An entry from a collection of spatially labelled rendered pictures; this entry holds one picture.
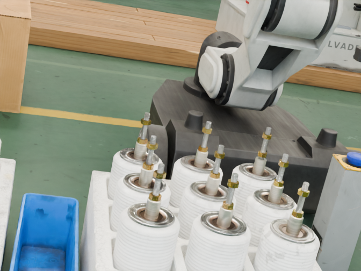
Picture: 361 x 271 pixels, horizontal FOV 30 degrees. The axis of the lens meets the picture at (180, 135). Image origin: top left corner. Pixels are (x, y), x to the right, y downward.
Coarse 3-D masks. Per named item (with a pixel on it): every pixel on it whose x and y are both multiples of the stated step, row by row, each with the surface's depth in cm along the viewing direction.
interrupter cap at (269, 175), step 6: (240, 168) 131; (246, 168) 132; (252, 168) 133; (264, 168) 134; (246, 174) 129; (252, 174) 130; (264, 174) 132; (270, 174) 132; (276, 174) 132; (264, 180) 129; (270, 180) 129
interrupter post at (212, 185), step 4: (208, 176) 118; (208, 180) 117; (212, 180) 117; (216, 180) 117; (208, 184) 117; (212, 184) 117; (216, 184) 117; (208, 188) 118; (212, 188) 117; (216, 188) 118; (208, 192) 118; (212, 192) 118; (216, 192) 118
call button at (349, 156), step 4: (352, 152) 130; (356, 152) 130; (348, 156) 128; (352, 156) 128; (356, 156) 128; (360, 156) 128; (348, 160) 129; (352, 160) 128; (356, 160) 127; (360, 160) 127; (356, 164) 128; (360, 164) 128
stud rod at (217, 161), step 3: (219, 147) 116; (222, 147) 116; (219, 150) 116; (222, 150) 116; (216, 159) 116; (219, 159) 116; (216, 162) 116; (219, 162) 117; (216, 165) 117; (219, 165) 117; (213, 168) 117; (216, 168) 117; (213, 171) 117; (216, 171) 117
